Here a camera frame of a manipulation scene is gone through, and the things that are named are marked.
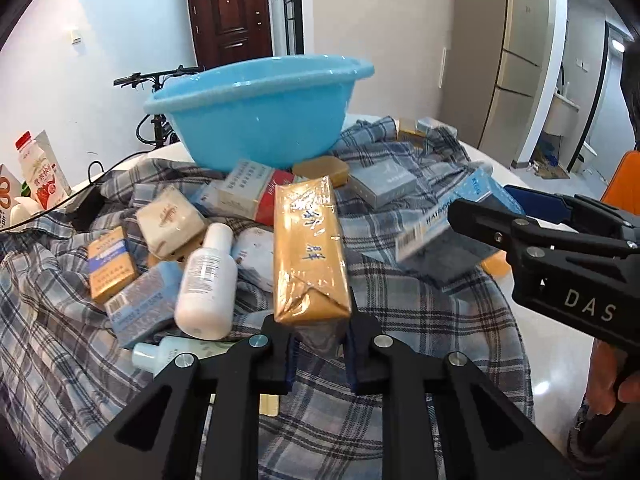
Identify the brown cardboard box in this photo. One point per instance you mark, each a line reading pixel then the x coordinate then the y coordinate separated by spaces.
pixel 7 195

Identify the pale blue sachet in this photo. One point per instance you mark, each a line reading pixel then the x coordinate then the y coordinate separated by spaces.
pixel 255 255

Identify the brown box with blue label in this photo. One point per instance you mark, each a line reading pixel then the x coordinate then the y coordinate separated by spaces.
pixel 112 265

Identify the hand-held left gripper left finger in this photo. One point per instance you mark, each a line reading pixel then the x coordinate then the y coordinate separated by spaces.
pixel 277 360

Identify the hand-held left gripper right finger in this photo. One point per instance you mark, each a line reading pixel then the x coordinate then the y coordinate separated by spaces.
pixel 365 360

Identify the grey blue box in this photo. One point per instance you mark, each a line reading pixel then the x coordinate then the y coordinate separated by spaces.
pixel 385 185

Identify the tan perforated case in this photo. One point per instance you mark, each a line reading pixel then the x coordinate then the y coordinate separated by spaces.
pixel 167 256

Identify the cream soap packet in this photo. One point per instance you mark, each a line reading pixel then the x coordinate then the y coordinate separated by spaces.
pixel 170 220

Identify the light blue barcode box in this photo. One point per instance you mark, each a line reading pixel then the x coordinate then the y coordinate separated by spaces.
pixel 145 300

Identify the blue white lettered box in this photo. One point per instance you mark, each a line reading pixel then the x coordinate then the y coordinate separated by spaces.
pixel 450 250

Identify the orange chair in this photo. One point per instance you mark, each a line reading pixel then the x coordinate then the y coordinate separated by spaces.
pixel 622 180

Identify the black bicycle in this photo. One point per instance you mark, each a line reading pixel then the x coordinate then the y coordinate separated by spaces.
pixel 160 127

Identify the dark brown door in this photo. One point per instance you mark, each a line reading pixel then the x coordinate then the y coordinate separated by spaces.
pixel 230 15

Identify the white and red box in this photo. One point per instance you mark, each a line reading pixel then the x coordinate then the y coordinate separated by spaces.
pixel 245 190

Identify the person's right hand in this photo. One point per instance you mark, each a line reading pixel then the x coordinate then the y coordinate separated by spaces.
pixel 612 375

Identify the gold box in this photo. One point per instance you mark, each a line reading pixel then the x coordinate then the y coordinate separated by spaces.
pixel 410 132

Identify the long golden brown pack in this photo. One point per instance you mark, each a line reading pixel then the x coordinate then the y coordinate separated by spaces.
pixel 310 250

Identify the silver box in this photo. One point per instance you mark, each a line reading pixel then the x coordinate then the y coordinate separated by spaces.
pixel 432 124

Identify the red capped milk bottle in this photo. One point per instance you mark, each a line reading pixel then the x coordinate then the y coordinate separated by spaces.
pixel 42 185

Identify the black framed glass door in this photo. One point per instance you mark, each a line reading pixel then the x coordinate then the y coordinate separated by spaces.
pixel 292 10

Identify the light blue tube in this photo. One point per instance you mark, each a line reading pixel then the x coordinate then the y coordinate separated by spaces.
pixel 170 352

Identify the blue plaid shirt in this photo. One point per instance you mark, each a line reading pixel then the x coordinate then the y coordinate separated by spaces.
pixel 420 310

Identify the black power adapter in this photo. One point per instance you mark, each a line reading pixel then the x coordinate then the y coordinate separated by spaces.
pixel 87 210

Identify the white utility sink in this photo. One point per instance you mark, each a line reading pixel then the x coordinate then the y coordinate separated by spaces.
pixel 560 115

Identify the white plastic bottle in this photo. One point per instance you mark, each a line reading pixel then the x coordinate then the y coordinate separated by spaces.
pixel 207 285

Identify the blue plastic basin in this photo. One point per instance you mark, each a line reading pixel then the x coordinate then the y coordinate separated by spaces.
pixel 260 120

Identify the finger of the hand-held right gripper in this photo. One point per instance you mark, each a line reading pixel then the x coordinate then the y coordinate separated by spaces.
pixel 480 220
pixel 537 201

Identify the beige refrigerator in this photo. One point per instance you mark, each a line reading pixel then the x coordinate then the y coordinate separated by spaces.
pixel 520 50

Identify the cardboard clutter on floor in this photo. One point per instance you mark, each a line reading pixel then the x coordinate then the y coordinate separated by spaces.
pixel 547 162

